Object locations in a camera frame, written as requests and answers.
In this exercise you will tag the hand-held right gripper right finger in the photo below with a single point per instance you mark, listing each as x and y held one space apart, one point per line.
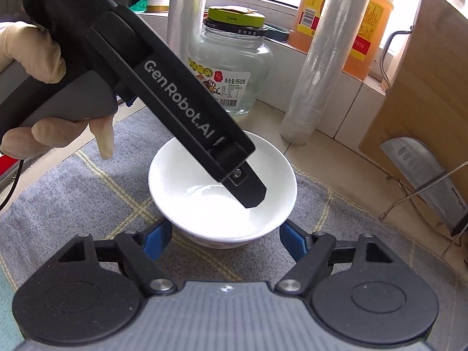
294 239

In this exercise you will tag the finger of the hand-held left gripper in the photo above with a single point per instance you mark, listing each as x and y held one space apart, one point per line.
252 190

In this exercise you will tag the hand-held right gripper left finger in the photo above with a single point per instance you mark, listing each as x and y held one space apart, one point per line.
159 239

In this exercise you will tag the white bowl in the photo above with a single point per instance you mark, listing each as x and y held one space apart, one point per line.
204 208

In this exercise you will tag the person's left hand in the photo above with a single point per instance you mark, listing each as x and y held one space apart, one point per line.
36 51

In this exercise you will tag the glass jar green lid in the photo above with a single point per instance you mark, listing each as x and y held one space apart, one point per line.
237 65

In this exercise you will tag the short plastic wrap roll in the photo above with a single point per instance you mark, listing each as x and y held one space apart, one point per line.
188 7

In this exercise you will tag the blue grey checked towel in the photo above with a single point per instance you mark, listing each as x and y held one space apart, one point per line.
91 197

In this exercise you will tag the dark shallow dish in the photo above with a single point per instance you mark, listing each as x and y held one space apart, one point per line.
278 32

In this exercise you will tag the tall plastic wrap roll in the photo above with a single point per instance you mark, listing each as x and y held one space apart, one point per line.
325 73

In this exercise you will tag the steel santoku knife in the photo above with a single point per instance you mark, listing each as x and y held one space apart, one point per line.
420 168

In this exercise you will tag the red plastic basin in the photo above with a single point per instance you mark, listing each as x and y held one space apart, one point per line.
3 164

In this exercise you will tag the bamboo cutting board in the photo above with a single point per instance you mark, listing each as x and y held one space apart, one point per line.
431 98

